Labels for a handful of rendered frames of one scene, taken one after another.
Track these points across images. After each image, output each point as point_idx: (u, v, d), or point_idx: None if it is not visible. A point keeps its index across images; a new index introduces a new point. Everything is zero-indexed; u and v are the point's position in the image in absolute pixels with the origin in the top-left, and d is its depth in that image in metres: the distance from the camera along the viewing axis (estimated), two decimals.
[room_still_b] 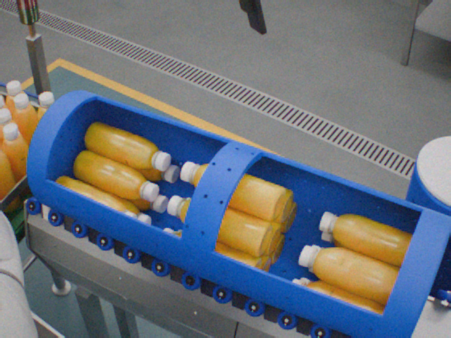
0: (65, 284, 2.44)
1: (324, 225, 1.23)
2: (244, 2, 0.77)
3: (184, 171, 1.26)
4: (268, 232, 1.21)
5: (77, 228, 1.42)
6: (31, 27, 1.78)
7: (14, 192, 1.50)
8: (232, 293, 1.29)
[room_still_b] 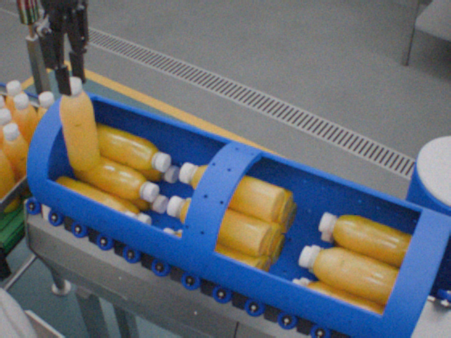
0: (65, 284, 2.44)
1: (324, 227, 1.23)
2: None
3: (183, 172, 1.26)
4: (267, 232, 1.21)
5: (77, 228, 1.42)
6: (31, 27, 1.78)
7: (14, 192, 1.50)
8: (232, 293, 1.29)
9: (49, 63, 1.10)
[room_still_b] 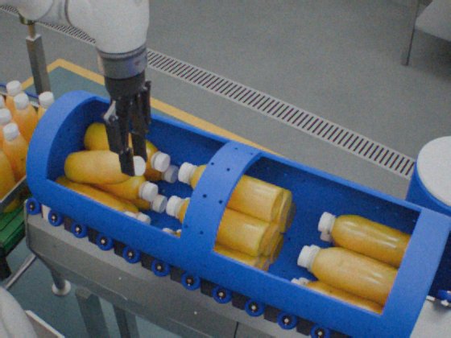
0: (65, 284, 2.44)
1: (323, 226, 1.23)
2: None
3: (182, 172, 1.26)
4: (266, 232, 1.21)
5: (77, 228, 1.42)
6: (31, 27, 1.78)
7: (14, 192, 1.50)
8: (232, 292, 1.29)
9: (114, 148, 1.15)
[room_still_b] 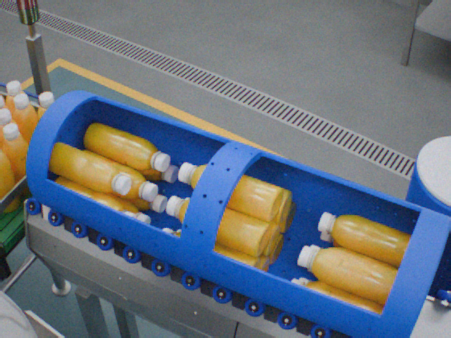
0: (65, 284, 2.44)
1: (323, 226, 1.23)
2: None
3: (182, 172, 1.26)
4: (266, 232, 1.21)
5: (77, 228, 1.42)
6: (31, 27, 1.78)
7: (14, 192, 1.50)
8: (232, 292, 1.29)
9: None
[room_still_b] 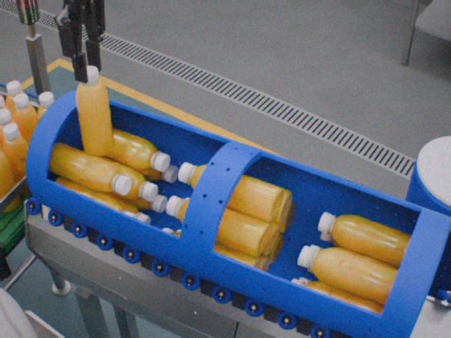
0: (65, 284, 2.44)
1: (323, 226, 1.23)
2: None
3: (182, 172, 1.26)
4: (266, 232, 1.21)
5: (77, 228, 1.42)
6: (31, 27, 1.78)
7: (14, 192, 1.50)
8: (232, 292, 1.29)
9: (68, 51, 1.14)
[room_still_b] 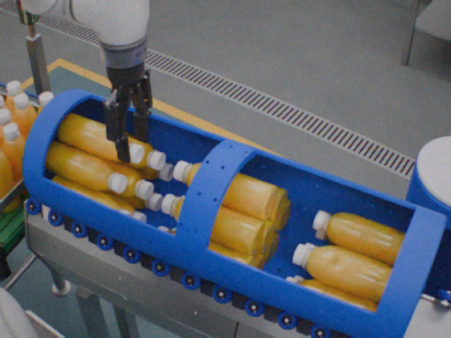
0: (65, 284, 2.44)
1: (318, 224, 1.24)
2: None
3: (177, 171, 1.27)
4: (262, 230, 1.22)
5: (77, 228, 1.42)
6: (31, 27, 1.78)
7: (14, 192, 1.50)
8: None
9: (112, 136, 1.21)
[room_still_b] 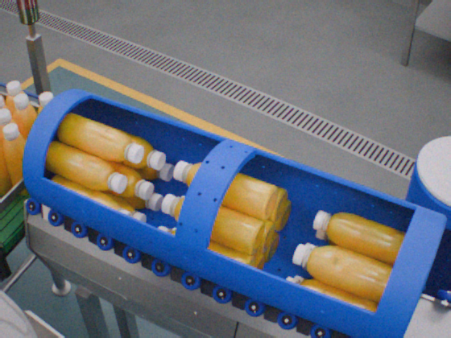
0: (65, 284, 2.44)
1: (318, 224, 1.24)
2: None
3: (177, 171, 1.27)
4: (262, 230, 1.22)
5: (77, 228, 1.42)
6: (31, 27, 1.78)
7: (14, 192, 1.50)
8: None
9: None
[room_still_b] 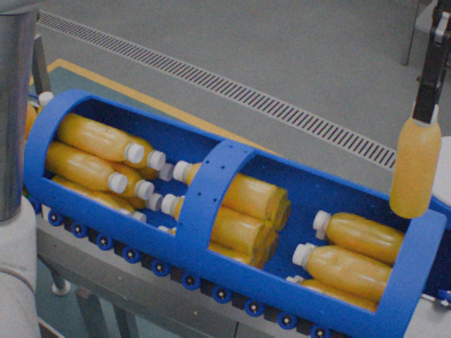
0: (65, 284, 2.44)
1: (318, 224, 1.24)
2: None
3: (177, 171, 1.27)
4: (262, 230, 1.22)
5: (77, 228, 1.42)
6: None
7: None
8: None
9: (431, 80, 0.78)
